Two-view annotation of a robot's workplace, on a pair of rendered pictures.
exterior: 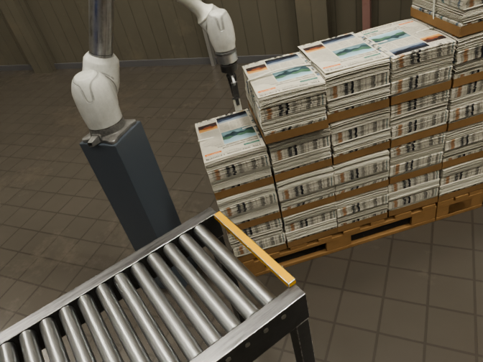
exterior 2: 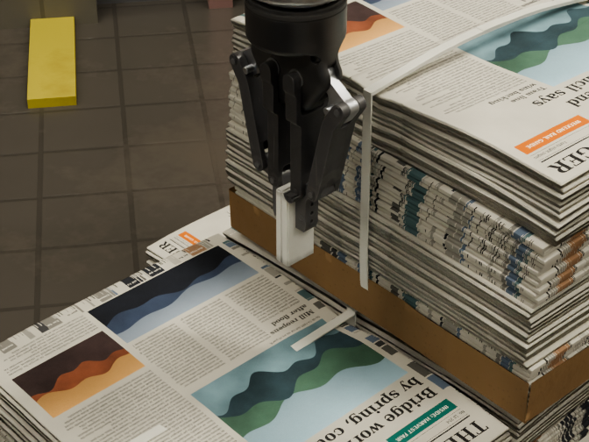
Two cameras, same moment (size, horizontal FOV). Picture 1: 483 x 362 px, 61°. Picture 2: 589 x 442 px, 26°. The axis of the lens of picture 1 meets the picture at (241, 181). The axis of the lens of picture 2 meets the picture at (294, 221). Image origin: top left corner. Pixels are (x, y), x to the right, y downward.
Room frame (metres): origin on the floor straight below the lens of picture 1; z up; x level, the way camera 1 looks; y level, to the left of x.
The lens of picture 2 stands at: (1.04, 0.48, 1.54)
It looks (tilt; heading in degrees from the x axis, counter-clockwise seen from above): 34 degrees down; 321
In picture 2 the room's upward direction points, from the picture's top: straight up
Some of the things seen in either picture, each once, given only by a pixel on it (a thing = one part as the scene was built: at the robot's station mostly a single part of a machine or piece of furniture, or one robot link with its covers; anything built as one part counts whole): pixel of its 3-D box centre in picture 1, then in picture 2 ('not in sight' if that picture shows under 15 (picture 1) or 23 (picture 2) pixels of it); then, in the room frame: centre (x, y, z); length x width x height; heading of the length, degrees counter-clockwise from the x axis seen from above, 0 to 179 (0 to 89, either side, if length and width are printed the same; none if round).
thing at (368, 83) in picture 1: (341, 76); not in sight; (1.74, -0.57, 0.95); 0.38 x 0.29 x 0.23; 3
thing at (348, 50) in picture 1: (340, 51); not in sight; (1.75, -0.57, 1.06); 0.37 x 0.29 x 0.01; 3
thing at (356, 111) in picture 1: (342, 93); not in sight; (1.74, -0.57, 0.86); 0.38 x 0.29 x 0.04; 3
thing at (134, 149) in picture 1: (147, 214); not in sight; (1.66, 0.51, 0.50); 0.20 x 0.20 x 1.00; 60
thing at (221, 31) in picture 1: (220, 29); not in sight; (1.72, -0.07, 1.30); 0.13 x 0.11 x 0.16; 1
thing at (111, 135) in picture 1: (105, 128); not in sight; (1.64, 0.52, 1.03); 0.22 x 0.18 x 0.06; 150
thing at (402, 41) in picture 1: (399, 59); not in sight; (1.76, -0.86, 0.95); 0.38 x 0.29 x 0.23; 3
